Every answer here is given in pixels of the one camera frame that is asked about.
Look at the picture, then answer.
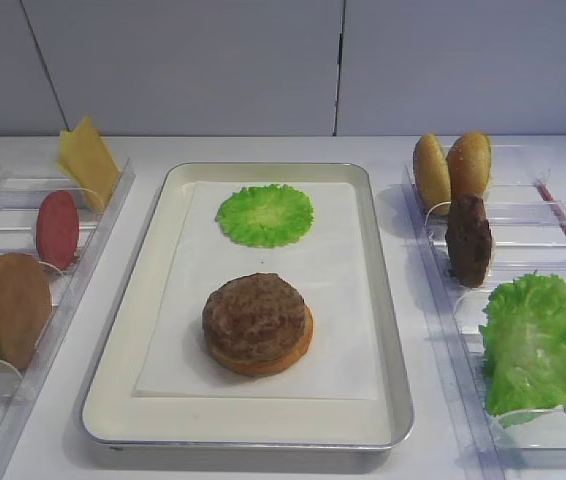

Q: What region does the sesame bun top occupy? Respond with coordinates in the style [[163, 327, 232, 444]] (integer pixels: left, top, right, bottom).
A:
[[446, 131, 491, 199]]

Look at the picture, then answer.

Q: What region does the dark meat patty in rack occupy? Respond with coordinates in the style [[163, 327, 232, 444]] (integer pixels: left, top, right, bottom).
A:
[[445, 194, 493, 288]]

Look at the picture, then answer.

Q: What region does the yellow cheese slice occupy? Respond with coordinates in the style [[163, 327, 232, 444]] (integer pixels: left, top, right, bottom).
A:
[[71, 116, 119, 213], [57, 130, 80, 184]]

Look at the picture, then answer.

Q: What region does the large green lettuce leaf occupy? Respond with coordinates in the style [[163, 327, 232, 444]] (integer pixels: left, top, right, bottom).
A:
[[479, 273, 566, 416]]

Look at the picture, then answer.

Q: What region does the clear acrylic right rack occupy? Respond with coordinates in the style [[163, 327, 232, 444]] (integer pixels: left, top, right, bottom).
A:
[[402, 145, 566, 479]]

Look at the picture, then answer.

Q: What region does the cream metal serving tray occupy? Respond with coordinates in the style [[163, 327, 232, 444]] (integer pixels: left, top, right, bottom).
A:
[[82, 163, 413, 451]]

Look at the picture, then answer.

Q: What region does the round green lettuce leaf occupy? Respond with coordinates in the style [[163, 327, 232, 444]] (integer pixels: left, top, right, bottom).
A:
[[215, 184, 314, 248]]

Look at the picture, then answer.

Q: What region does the pale bun half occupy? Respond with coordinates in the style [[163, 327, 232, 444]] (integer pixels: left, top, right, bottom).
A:
[[413, 133, 451, 216]]

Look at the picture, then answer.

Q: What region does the red tomato slice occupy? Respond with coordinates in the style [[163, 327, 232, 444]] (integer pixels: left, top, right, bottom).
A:
[[35, 190, 79, 270]]

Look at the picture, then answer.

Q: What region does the yellow cheese slice in rack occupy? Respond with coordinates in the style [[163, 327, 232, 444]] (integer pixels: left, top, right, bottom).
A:
[[57, 130, 80, 184]]

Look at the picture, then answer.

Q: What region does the white paper tray liner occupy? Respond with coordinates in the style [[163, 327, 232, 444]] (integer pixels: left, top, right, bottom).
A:
[[136, 182, 379, 400]]

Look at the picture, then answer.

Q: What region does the bottom bun slice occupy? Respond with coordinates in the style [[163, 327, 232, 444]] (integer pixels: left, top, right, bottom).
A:
[[206, 311, 314, 377]]

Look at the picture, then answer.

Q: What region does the clear acrylic left rack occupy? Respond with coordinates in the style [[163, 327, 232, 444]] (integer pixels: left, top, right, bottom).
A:
[[0, 163, 135, 478]]

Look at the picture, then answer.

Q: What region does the clear acrylic rack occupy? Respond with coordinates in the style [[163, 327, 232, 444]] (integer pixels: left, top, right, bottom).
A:
[[0, 163, 135, 478], [402, 145, 566, 479]]

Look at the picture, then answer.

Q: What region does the brown bun half left rack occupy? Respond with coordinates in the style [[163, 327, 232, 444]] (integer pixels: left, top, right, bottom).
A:
[[0, 253, 52, 370]]

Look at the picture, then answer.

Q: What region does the brown cooked meat patty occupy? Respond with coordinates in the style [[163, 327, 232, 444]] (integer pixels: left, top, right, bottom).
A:
[[202, 273, 310, 363]]

